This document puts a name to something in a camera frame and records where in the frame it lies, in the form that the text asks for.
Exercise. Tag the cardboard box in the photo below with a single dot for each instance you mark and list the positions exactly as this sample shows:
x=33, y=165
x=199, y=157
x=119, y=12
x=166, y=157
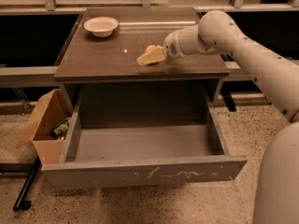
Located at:
x=50, y=110

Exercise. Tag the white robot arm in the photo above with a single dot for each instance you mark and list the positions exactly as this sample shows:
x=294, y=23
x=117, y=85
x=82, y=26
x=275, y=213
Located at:
x=277, y=193

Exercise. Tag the dark cabinet with glass top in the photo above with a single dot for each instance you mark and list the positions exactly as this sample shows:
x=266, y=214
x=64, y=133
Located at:
x=102, y=75

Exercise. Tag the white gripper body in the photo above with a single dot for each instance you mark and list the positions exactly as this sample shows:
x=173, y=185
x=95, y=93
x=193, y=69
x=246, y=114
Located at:
x=170, y=47

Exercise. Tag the green snack bag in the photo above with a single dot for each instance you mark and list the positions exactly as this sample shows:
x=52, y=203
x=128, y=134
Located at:
x=60, y=130

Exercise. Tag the orange fruit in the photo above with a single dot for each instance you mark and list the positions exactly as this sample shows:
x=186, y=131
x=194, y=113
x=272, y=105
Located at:
x=149, y=48

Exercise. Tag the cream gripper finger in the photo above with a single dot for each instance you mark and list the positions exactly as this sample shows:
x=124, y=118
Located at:
x=158, y=54

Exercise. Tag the grey horizontal rail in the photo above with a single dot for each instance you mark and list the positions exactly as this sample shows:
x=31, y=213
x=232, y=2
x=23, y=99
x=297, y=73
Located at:
x=43, y=76

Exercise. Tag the black metal stand leg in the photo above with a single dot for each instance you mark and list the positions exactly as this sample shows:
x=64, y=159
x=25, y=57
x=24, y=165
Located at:
x=30, y=169

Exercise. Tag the white bowl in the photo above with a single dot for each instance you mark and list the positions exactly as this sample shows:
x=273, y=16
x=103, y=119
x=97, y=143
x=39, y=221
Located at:
x=101, y=26

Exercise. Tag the open grey top drawer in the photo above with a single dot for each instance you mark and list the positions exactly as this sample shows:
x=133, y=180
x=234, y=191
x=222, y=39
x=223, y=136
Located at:
x=137, y=134

